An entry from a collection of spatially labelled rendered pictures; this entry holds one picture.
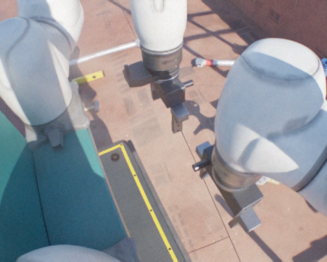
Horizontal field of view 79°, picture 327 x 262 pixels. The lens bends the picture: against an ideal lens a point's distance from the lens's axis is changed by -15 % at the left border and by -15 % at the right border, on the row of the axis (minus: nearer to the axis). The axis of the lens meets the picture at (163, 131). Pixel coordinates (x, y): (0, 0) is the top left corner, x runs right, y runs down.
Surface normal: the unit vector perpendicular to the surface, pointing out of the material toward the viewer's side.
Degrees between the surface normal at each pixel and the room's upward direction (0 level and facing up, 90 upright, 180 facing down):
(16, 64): 70
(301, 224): 0
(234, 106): 80
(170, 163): 0
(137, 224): 0
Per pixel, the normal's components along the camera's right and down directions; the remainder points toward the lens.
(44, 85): 0.78, 0.48
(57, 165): -0.05, -0.56
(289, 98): -0.21, 0.49
